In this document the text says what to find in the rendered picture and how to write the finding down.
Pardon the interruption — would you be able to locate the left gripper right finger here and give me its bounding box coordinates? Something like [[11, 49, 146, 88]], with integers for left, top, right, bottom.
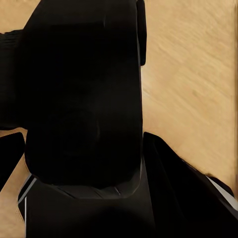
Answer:
[[143, 132, 238, 238]]

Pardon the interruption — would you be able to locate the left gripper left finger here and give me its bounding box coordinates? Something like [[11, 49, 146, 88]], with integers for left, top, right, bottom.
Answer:
[[0, 132, 25, 191]]

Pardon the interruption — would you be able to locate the digital camera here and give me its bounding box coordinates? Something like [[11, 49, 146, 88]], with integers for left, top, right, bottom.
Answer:
[[0, 0, 147, 200]]

